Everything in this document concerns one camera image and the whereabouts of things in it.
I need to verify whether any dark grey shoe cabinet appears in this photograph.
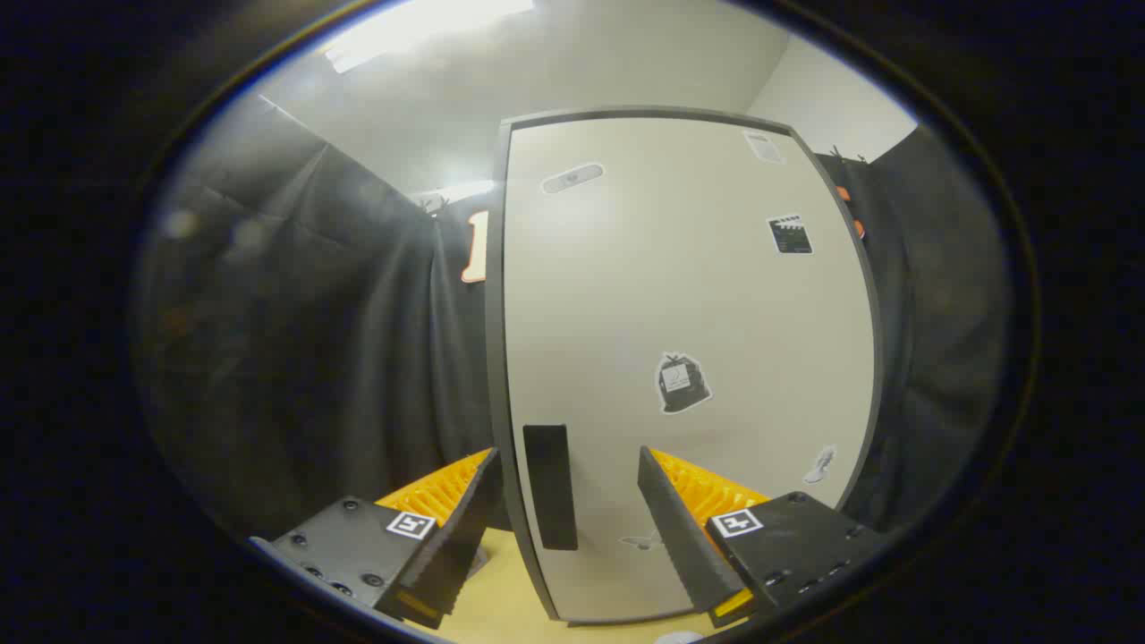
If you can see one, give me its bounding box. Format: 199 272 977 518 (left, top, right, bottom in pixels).
485 106 887 627

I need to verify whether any black cabinet door handle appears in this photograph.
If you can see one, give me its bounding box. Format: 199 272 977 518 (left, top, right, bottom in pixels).
522 423 580 552

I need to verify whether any white shoe cabinet door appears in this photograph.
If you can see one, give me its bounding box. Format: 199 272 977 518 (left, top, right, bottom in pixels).
501 116 878 623

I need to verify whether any black backdrop cloth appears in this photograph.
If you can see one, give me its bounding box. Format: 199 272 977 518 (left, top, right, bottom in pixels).
134 94 1014 547

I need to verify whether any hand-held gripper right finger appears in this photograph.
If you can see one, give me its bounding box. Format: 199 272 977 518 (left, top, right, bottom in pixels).
638 445 892 628

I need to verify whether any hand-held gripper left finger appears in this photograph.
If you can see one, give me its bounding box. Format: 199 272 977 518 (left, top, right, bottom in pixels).
249 446 502 631

